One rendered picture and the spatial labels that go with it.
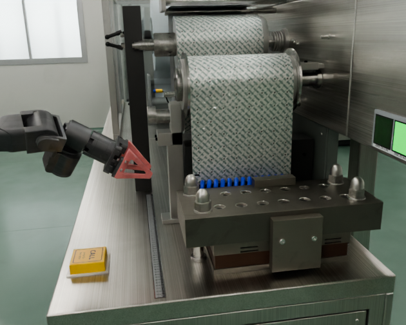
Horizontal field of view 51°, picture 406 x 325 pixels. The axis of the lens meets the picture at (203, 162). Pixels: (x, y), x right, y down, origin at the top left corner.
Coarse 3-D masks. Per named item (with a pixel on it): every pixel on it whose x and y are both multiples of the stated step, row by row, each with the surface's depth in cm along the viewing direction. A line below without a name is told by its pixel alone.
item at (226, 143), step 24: (192, 120) 95; (216, 120) 96; (240, 120) 97; (264, 120) 98; (288, 120) 98; (192, 144) 96; (216, 144) 97; (240, 144) 98; (264, 144) 99; (288, 144) 100; (216, 168) 99; (240, 168) 100; (264, 168) 101; (288, 168) 102
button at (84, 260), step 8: (88, 248) 92; (96, 248) 92; (104, 248) 92; (72, 256) 89; (80, 256) 89; (88, 256) 89; (96, 256) 89; (104, 256) 89; (72, 264) 86; (80, 264) 86; (88, 264) 86; (96, 264) 87; (104, 264) 87; (72, 272) 86; (80, 272) 86; (88, 272) 87
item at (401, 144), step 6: (396, 126) 72; (402, 126) 71; (396, 132) 73; (402, 132) 71; (396, 138) 73; (402, 138) 71; (396, 144) 73; (402, 144) 71; (396, 150) 73; (402, 150) 71
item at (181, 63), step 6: (180, 60) 96; (180, 66) 96; (294, 66) 97; (294, 72) 97; (186, 78) 93; (294, 78) 96; (186, 84) 93; (294, 84) 97; (186, 90) 93; (294, 90) 98; (186, 96) 94; (294, 96) 99; (180, 102) 102; (186, 102) 95
